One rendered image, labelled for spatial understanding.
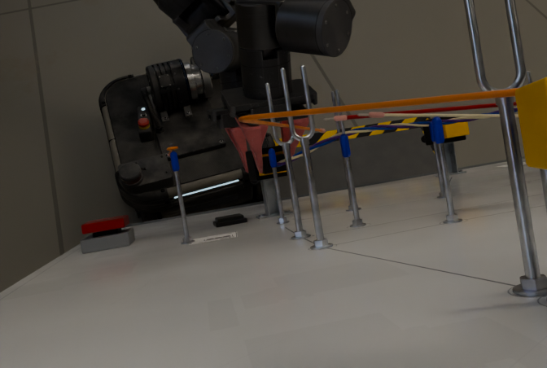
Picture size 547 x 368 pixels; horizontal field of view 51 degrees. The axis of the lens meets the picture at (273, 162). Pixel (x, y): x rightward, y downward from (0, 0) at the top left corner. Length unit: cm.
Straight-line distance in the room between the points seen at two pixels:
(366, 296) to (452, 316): 6
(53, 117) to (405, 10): 175
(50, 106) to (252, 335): 239
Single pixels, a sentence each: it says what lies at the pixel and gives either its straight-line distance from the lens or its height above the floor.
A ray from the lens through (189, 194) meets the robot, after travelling 188.
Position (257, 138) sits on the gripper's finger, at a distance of 65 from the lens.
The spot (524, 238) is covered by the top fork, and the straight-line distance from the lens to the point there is 27.
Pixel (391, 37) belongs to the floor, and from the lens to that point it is 284.
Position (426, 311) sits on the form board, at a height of 146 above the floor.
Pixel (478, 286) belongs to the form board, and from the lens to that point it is 29.
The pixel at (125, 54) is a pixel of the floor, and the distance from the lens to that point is 278.
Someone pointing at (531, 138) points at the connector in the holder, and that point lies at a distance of 19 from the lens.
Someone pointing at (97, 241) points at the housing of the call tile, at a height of 111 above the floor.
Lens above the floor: 168
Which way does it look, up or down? 49 degrees down
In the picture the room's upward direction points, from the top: straight up
